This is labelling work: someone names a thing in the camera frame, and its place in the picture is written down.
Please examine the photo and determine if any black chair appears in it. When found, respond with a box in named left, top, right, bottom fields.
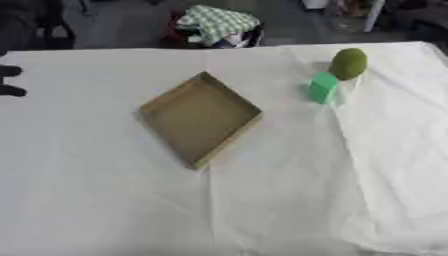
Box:
left=0, top=0, right=77, bottom=56

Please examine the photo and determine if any tan cardboard box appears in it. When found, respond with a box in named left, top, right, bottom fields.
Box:
left=136, top=70, right=265, bottom=171

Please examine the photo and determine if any green rectangular block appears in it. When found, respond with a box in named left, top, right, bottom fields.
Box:
left=306, top=71, right=342, bottom=105

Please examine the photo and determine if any green white checked cloth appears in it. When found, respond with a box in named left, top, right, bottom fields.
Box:
left=175, top=4, right=263, bottom=46

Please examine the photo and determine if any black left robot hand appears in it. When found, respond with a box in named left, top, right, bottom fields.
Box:
left=0, top=64, right=28, bottom=98

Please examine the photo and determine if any white post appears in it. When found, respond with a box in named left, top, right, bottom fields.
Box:
left=362, top=0, right=387, bottom=33

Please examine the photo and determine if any olive green toy fruit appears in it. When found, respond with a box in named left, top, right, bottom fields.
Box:
left=327, top=47, right=370, bottom=81

